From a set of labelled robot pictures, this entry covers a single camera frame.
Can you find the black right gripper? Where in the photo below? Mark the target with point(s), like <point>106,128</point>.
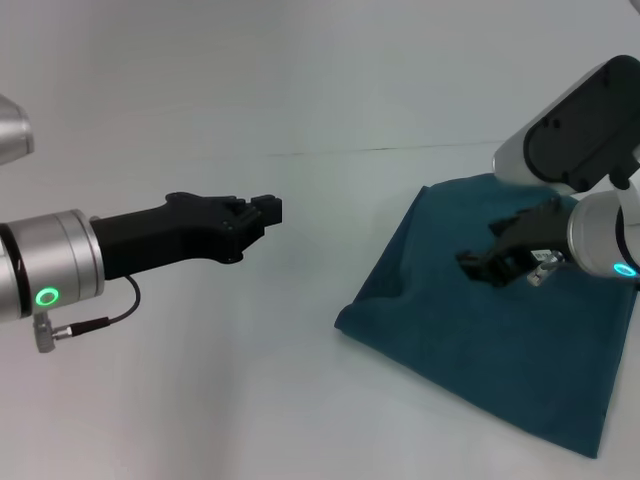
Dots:
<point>535,227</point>

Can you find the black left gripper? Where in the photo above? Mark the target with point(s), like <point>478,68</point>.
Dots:
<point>165,235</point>

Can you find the teal blue shirt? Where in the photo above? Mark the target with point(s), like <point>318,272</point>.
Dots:
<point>500,350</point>

